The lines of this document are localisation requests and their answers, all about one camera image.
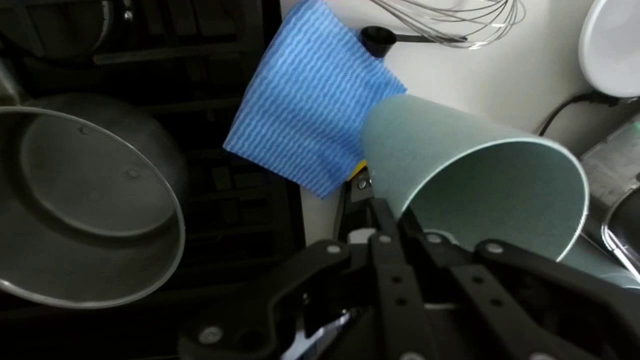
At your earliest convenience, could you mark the black measuring spoon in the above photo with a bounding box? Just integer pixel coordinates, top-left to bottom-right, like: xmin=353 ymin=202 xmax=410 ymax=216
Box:
xmin=359 ymin=24 xmax=470 ymax=61

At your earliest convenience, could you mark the metal countertop rack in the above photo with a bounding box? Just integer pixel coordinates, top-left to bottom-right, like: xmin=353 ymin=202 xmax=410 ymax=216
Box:
xmin=579 ymin=110 xmax=640 ymax=286

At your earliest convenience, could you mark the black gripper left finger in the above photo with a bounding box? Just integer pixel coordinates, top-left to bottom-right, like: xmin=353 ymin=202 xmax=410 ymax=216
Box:
xmin=179 ymin=198 xmax=431 ymax=360

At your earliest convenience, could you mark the metal wire whisk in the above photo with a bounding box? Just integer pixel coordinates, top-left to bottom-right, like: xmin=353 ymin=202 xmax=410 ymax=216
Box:
xmin=369 ymin=0 xmax=528 ymax=49

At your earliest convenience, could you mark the blue striped cleaning cloth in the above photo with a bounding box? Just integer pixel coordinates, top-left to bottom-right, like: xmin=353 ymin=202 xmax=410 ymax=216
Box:
xmin=222 ymin=0 xmax=410 ymax=202

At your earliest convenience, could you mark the pale teal plastic cup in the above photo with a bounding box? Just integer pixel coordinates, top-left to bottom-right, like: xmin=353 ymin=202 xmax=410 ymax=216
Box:
xmin=359 ymin=92 xmax=592 ymax=264

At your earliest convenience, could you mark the black gas stove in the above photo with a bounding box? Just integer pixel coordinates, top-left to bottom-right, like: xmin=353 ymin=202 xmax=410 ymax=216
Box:
xmin=0 ymin=0 xmax=310 ymax=360

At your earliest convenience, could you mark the white shallow bowl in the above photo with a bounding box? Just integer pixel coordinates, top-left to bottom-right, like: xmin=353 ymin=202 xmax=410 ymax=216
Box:
xmin=577 ymin=0 xmax=640 ymax=102

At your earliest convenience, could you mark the black counter cable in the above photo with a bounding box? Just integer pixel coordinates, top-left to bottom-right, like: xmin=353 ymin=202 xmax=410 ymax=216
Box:
xmin=536 ymin=90 xmax=626 ymax=135

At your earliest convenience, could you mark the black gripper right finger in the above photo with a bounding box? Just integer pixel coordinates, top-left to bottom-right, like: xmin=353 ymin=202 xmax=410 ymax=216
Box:
xmin=398 ymin=210 xmax=640 ymax=360

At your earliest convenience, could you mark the large steel saucepan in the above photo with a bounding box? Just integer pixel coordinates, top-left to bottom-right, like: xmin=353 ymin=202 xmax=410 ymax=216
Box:
xmin=0 ymin=90 xmax=191 ymax=312

